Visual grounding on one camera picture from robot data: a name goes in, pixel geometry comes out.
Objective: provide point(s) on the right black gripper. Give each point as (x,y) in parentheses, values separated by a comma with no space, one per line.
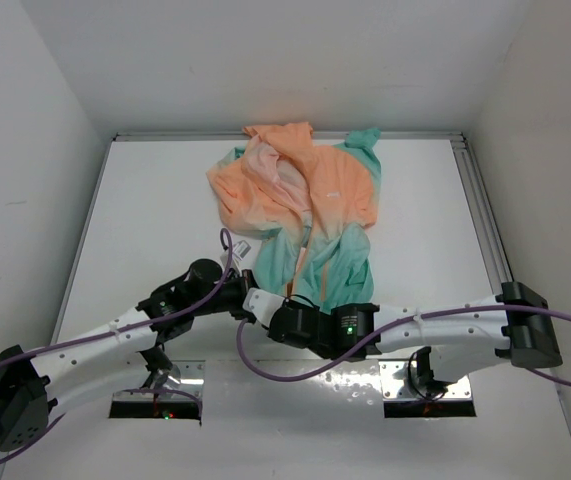
(290,302)

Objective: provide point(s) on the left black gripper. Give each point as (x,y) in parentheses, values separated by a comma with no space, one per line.
(243,283)

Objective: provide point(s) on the orange and teal jacket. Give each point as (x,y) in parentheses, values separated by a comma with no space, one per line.
(310,205)

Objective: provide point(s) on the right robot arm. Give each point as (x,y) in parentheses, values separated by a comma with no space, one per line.
(512,326)

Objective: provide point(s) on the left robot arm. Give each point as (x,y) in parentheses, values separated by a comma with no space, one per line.
(40,385)

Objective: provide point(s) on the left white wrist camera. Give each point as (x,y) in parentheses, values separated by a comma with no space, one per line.
(240,251)

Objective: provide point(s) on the aluminium frame rail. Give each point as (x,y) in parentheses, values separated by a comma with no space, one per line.
(435,242)

